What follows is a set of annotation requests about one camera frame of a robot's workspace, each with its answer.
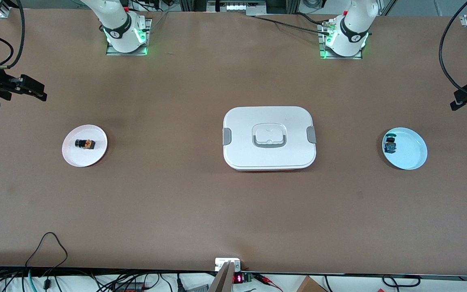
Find green push-button switch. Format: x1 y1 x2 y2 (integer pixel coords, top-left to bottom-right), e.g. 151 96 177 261
383 133 397 155

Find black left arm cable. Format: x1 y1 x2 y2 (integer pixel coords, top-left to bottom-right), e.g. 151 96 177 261
439 0 467 99

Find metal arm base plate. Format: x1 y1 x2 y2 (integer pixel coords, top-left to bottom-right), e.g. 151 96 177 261
105 18 152 56
318 22 364 60

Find light blue round plate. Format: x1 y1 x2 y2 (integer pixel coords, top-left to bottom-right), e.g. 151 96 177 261
381 127 428 170

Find pink round plate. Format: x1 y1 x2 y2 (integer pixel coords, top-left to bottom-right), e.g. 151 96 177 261
62 125 108 167

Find white lunch box grey clips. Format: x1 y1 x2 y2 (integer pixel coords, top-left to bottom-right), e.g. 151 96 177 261
222 106 317 171

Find black cable across table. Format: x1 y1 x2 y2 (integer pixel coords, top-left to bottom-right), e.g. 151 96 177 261
253 12 331 35

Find brown cardboard box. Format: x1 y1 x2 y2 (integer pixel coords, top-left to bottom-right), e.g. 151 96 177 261
296 275 328 292

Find thin black looped cable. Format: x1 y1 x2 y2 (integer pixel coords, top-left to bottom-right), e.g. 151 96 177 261
24 232 69 269

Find black coiled cable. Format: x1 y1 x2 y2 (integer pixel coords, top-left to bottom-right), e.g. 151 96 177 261
381 275 421 289

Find white metal bracket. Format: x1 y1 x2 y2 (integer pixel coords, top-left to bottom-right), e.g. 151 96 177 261
214 258 242 272

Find aluminium profile bar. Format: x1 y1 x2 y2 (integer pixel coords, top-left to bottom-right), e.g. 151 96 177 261
209 261 235 292

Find red clip lead wires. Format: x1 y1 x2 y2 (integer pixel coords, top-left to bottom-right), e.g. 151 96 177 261
254 273 283 292

